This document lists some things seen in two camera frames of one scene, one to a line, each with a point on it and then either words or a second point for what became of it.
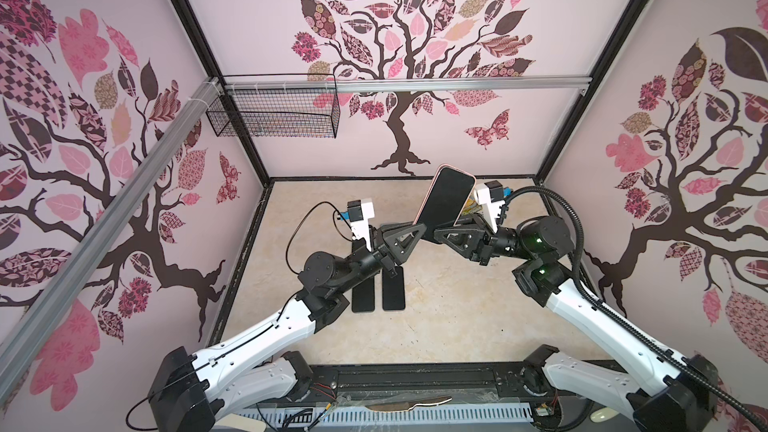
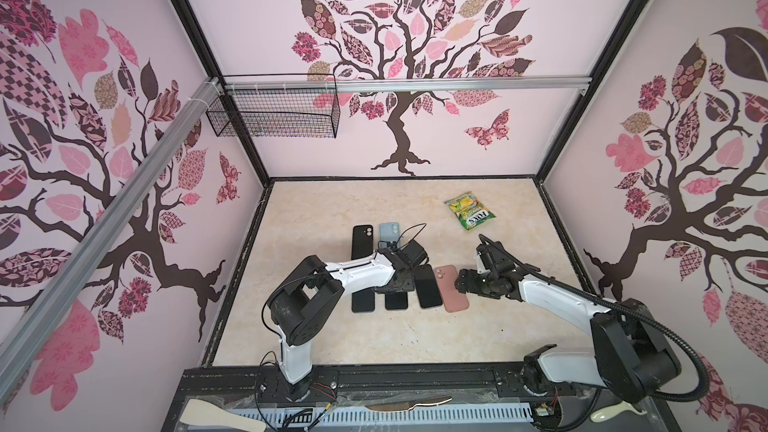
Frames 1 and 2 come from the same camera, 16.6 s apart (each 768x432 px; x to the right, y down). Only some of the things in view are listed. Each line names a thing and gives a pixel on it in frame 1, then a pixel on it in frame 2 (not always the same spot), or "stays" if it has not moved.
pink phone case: (445, 200) → (452, 299)
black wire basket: (312, 112) stays
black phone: (393, 289) stays
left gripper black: (389, 248) → (407, 286)
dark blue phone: (363, 297) stays
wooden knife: (405, 406) stays
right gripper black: (481, 246) → (467, 277)
